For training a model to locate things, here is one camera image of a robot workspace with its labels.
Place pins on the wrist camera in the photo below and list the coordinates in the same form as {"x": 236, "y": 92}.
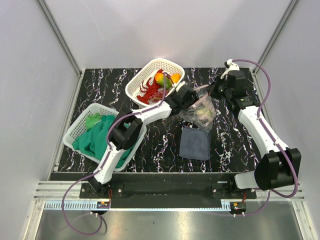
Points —
{"x": 229, "y": 66}
{"x": 182, "y": 85}

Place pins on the fake mango orange green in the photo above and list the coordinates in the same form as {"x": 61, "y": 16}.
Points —
{"x": 163, "y": 80}

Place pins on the fake red grapes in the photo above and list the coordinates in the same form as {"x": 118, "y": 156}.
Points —
{"x": 159, "y": 94}

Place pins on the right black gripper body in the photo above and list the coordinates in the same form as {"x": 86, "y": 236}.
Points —
{"x": 220, "y": 88}

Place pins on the white rectangular laundry basket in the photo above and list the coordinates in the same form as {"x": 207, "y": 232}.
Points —
{"x": 78, "y": 127}

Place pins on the fake green cabbage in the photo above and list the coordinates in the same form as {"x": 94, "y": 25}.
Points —
{"x": 205, "y": 114}

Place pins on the folded dark blue towel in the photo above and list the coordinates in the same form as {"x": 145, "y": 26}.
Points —
{"x": 195, "y": 144}

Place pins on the fake orange fruit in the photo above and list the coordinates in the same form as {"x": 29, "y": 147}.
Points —
{"x": 175, "y": 78}

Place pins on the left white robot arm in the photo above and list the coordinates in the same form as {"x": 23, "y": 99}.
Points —
{"x": 126, "y": 131}

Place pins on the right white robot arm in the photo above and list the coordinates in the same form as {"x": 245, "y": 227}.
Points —
{"x": 279, "y": 166}

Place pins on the white oval perforated basket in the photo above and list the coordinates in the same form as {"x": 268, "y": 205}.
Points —
{"x": 148, "y": 71}

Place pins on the clear zip top bag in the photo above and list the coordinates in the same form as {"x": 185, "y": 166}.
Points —
{"x": 204, "y": 100}

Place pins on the right aluminium frame rail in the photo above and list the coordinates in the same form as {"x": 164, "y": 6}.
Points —
{"x": 278, "y": 30}

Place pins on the red fake lobster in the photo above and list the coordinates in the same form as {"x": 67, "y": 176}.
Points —
{"x": 147, "y": 89}

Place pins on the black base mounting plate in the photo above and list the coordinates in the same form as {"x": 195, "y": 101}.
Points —
{"x": 122, "y": 189}

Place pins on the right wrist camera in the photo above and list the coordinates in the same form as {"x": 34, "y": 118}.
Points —
{"x": 229, "y": 66}

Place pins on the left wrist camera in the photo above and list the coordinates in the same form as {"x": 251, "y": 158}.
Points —
{"x": 182, "y": 85}

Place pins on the green cloth garment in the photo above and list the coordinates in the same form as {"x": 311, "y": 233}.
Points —
{"x": 93, "y": 141}

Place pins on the aluminium frame rail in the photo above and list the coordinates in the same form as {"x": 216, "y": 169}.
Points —
{"x": 278, "y": 30}
{"x": 59, "y": 36}

